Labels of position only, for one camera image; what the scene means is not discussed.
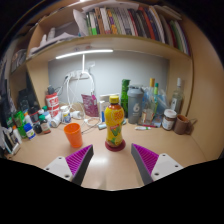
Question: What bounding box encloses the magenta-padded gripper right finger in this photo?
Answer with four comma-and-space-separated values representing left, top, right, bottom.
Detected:
130, 143, 184, 186

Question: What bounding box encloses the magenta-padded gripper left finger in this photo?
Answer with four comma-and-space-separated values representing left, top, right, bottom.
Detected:
43, 144, 95, 187

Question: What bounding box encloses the yellow labelled tea drink bottle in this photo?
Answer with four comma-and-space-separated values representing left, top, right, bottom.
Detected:
104, 95, 125, 149

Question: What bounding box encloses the orange plastic cup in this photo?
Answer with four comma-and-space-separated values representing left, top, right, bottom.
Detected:
63, 122, 84, 149

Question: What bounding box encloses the white and red marker pen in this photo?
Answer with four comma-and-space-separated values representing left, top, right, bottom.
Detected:
134, 125, 158, 131

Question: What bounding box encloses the flat round red coaster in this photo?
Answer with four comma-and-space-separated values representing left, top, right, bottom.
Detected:
104, 139, 127, 153

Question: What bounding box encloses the dark spread jar white lid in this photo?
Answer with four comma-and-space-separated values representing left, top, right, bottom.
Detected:
161, 108, 178, 131

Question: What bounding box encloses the white bottle blue label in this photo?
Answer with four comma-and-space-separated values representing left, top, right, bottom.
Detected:
60, 105, 72, 125

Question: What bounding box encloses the dark bottle green cap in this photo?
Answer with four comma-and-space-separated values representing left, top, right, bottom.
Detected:
38, 114, 52, 135

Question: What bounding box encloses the brown ceramic mug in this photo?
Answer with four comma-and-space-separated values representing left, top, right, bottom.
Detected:
173, 114, 194, 136

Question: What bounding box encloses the grey shaker bottle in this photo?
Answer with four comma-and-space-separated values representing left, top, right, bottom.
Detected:
127, 85, 144, 125

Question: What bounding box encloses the magenta foil pouch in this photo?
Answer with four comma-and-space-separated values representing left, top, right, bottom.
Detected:
81, 93, 100, 118

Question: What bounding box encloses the red and white canister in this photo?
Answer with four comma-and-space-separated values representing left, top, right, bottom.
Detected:
45, 85, 61, 118

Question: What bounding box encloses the white bottle orange cap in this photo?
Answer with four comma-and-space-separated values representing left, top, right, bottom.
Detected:
11, 124, 23, 145

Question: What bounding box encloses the tall green box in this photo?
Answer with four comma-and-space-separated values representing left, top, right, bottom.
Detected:
120, 78, 131, 118

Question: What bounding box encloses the clear glass bottle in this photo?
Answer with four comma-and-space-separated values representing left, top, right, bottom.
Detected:
170, 77, 185, 114

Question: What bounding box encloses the green translucent jar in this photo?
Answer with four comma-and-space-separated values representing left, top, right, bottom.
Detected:
13, 110, 28, 138

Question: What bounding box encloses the large black jar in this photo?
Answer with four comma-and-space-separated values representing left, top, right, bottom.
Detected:
17, 88, 33, 113

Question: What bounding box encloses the under-shelf light strip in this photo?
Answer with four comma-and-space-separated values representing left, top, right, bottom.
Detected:
54, 49, 114, 60

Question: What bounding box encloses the white wall power outlet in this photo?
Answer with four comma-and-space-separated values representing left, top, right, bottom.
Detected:
65, 69, 91, 81

